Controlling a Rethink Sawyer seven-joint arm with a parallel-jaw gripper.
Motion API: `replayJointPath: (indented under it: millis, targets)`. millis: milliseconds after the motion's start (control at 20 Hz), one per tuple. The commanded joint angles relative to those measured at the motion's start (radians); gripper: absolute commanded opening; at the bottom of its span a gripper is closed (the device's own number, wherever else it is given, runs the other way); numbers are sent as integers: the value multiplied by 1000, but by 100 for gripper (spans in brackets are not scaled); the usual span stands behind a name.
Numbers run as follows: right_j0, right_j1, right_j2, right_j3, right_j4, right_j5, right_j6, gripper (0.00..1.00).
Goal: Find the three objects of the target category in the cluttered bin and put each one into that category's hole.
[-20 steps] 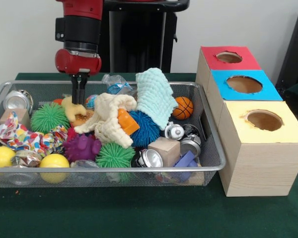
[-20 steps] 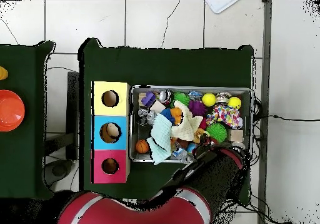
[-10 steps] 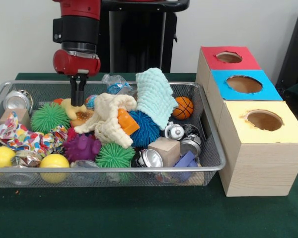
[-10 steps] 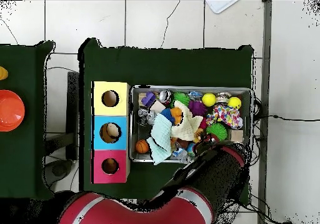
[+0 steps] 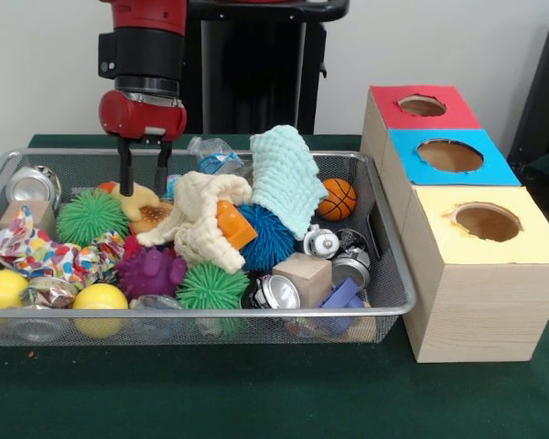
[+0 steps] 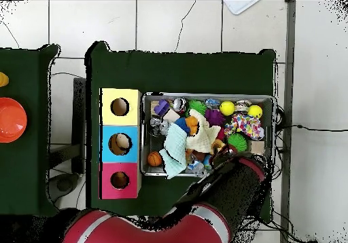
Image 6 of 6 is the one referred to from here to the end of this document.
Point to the cream knitted cloth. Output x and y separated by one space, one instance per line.
202 137

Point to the hamburger squishy toy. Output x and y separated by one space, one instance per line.
217 144

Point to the silver mesh bin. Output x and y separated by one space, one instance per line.
155 145

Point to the white tray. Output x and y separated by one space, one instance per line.
239 5

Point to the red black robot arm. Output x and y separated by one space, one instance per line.
233 188

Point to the purple rubber toy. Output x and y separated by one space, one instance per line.
214 116

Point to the yellow ball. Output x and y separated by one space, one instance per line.
227 107
255 111

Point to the orange basketball toy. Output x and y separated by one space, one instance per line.
155 158

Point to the grey metal rail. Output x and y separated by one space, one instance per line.
289 36

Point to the mint green cloth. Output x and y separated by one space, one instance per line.
174 148

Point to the wooden box with three holes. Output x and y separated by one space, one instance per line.
131 110

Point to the polka dot cloth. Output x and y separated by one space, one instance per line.
247 125

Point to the orange plastic cup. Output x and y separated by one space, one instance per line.
11 119

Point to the green spiky ball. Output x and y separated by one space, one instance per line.
237 142
197 106

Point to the dark green table cloth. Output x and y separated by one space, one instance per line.
176 74

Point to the green covered side table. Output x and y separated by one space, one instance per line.
24 63

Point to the yellow plastic toy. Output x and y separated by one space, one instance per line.
3 79

